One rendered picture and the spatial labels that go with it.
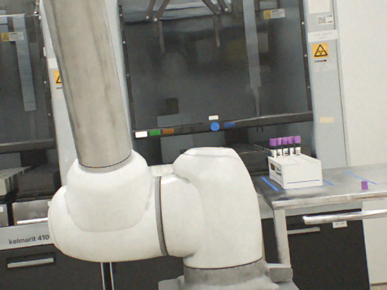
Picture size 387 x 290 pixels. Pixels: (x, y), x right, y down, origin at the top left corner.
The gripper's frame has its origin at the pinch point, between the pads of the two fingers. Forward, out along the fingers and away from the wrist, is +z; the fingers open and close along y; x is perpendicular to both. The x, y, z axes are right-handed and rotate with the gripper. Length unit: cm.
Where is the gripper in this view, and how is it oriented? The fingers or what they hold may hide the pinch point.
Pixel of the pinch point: (189, 43)
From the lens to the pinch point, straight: 174.7
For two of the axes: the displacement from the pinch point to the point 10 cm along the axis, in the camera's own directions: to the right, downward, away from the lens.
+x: -0.6, -0.5, 10.0
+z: 1.1, 9.9, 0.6
